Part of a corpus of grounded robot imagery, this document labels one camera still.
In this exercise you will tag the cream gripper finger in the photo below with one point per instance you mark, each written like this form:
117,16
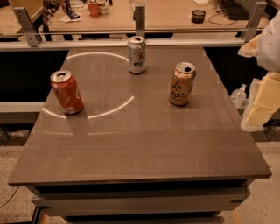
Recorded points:
250,49
263,102

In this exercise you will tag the silver green 7up can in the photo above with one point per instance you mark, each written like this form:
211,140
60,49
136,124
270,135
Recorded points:
136,54

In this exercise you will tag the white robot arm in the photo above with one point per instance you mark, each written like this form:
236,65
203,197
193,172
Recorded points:
268,50

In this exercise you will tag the tan La Croix can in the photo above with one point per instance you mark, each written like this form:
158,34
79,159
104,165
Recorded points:
182,81

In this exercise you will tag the orange soda can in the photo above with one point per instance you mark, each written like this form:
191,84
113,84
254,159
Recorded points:
65,87

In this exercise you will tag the clear sanitizer bottle left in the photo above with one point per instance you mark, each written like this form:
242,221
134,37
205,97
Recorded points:
239,96

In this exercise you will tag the black keyboard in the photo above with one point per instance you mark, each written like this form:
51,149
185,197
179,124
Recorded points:
233,10

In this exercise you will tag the black mesh cup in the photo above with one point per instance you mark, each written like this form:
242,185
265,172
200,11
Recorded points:
198,16

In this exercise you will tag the orange cup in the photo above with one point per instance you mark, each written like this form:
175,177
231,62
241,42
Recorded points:
93,9

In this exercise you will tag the right metal bracket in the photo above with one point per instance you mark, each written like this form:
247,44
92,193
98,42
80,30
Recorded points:
253,21

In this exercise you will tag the metal bracket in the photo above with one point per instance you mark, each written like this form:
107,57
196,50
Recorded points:
253,21
32,37
140,20

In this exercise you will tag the middle metal bracket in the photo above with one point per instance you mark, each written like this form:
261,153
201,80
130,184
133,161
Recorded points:
140,20

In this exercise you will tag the grey table base frame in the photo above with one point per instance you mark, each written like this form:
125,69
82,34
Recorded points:
141,201

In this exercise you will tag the left metal bracket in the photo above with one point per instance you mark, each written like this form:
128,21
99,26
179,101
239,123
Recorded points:
32,37

